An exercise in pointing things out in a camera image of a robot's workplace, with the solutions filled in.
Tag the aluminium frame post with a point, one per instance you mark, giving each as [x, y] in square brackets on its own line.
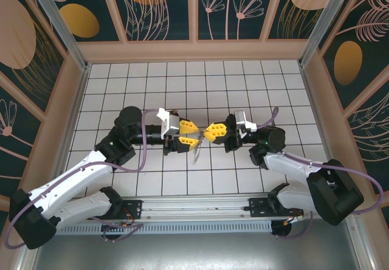
[322, 23]
[60, 23]

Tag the black round base cover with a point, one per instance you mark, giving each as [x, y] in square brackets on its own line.
[111, 235]
[281, 229]

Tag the grey metal sheet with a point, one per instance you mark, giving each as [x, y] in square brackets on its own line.
[194, 251]

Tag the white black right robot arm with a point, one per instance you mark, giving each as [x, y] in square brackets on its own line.
[288, 166]

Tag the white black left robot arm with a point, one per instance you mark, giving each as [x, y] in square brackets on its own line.
[76, 175]

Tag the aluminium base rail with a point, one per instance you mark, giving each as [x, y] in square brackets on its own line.
[194, 209]

